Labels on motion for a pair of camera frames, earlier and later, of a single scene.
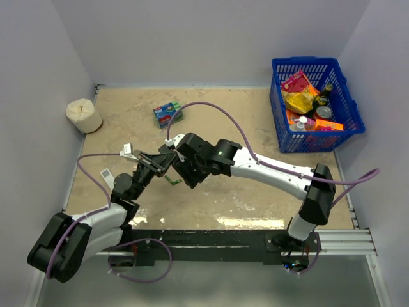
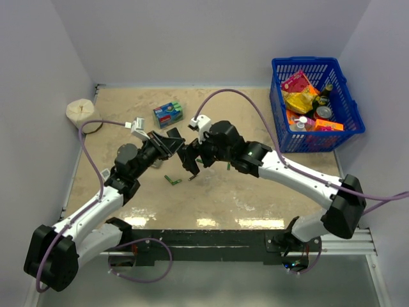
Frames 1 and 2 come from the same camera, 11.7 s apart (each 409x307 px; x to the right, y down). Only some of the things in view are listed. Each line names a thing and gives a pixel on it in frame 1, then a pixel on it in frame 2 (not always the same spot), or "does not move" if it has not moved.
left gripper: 162,160 → 166,146
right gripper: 191,178 → 199,149
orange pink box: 326,125 does not move
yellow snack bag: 300,103 does not move
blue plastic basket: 321,72 does not move
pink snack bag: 296,83 does not move
